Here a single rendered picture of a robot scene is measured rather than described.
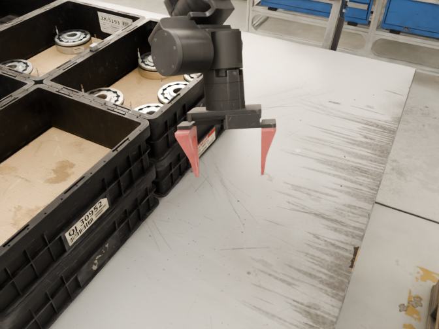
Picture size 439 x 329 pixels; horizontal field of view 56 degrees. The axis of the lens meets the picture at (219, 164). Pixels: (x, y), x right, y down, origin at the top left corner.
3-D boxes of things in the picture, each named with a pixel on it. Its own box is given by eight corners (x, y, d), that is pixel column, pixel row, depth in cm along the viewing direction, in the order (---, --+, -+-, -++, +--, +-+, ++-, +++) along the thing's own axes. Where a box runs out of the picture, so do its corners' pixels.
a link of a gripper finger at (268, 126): (278, 179, 58) (276, 112, 55) (227, 181, 59) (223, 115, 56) (277, 167, 64) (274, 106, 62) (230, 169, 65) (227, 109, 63)
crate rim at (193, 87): (149, 25, 117) (148, 16, 115) (245, 48, 106) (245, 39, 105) (42, 91, 91) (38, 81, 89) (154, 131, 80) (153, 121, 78)
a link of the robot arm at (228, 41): (249, 22, 56) (221, 27, 61) (211, 22, 52) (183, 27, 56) (251, 74, 58) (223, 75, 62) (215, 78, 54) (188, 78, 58)
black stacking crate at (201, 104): (153, 57, 123) (149, 19, 116) (243, 81, 113) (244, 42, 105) (54, 126, 97) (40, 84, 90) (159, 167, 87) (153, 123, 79)
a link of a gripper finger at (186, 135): (228, 181, 59) (223, 115, 56) (178, 183, 59) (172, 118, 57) (232, 168, 65) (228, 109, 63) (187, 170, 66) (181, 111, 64)
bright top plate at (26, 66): (14, 58, 113) (12, 56, 112) (40, 66, 109) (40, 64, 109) (-18, 74, 106) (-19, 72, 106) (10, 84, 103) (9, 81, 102)
